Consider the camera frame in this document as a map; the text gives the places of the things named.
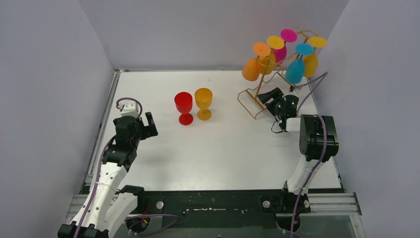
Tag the red wine glass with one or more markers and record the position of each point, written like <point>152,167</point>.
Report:
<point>184,103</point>

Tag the yellow wine glass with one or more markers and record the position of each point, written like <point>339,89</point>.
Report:
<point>275,42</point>
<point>203,98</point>
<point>311,61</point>

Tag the cyan wine glass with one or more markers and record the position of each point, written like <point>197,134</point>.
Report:
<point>296,69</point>

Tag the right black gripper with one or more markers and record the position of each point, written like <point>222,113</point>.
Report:
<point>277,95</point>

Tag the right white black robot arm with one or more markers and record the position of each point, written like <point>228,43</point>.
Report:
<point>318,140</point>

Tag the magenta wine glass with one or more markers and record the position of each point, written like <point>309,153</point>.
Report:
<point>288,36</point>

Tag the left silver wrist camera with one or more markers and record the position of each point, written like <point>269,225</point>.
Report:
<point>129,108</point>

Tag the gold wire glass rack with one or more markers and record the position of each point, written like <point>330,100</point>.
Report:
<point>248,97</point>

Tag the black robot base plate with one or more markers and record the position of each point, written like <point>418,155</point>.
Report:
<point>265,208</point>

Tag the yellow wine glass behind orange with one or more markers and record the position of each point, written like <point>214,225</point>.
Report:
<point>275,42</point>

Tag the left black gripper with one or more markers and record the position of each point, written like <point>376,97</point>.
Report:
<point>142,126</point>

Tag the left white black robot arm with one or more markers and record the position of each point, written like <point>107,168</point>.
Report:
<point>100,216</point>

